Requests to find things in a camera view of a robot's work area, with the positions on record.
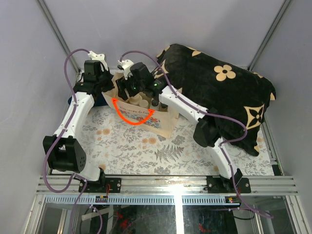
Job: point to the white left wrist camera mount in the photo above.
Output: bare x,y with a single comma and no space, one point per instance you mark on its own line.
100,57

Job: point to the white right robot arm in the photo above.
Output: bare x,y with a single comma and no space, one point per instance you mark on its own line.
207,129

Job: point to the clear square bottle black cap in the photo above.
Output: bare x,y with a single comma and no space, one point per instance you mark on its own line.
163,107

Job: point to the black floral plush blanket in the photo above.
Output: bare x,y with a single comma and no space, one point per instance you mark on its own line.
217,85

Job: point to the dark blue cloth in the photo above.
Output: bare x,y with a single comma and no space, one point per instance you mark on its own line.
70,101

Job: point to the short beige cylindrical bottle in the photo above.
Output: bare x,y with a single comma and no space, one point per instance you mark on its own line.
135,100

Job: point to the floral patterned table mat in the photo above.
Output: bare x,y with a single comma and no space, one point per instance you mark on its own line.
121,148

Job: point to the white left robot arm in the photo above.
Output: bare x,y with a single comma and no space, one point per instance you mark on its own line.
64,150

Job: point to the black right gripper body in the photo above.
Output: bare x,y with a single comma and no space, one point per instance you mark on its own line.
133,87

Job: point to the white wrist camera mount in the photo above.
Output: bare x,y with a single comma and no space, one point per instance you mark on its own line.
100,57
125,66

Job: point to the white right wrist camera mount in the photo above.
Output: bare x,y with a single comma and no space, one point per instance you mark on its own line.
125,66

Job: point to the green cylindrical bottle beige cap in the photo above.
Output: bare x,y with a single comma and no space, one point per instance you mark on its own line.
144,104

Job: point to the beige canvas tote bag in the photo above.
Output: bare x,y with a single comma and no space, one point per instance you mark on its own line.
156,121

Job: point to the aluminium front rail frame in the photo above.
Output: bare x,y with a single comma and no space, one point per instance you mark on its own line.
145,189

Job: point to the white square bottle black cap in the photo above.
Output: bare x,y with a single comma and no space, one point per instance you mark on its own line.
154,104

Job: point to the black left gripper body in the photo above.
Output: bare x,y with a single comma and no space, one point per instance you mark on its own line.
105,80

